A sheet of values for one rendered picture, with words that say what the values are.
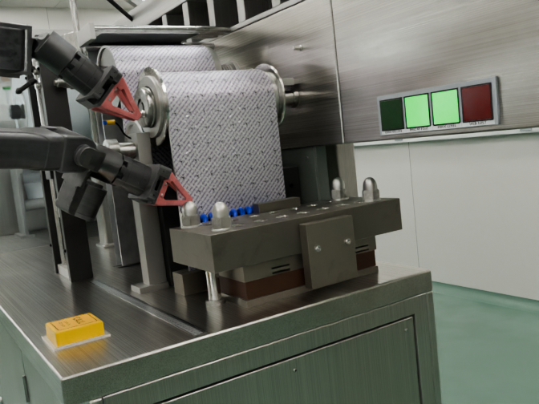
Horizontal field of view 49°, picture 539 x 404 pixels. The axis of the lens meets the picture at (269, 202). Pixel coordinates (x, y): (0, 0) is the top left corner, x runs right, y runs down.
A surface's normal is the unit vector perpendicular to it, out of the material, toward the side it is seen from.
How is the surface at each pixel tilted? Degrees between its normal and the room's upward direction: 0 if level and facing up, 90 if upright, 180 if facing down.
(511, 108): 90
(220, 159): 90
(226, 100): 90
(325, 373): 90
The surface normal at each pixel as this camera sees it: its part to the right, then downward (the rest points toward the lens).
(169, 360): 0.54, 0.03
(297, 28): -0.84, 0.15
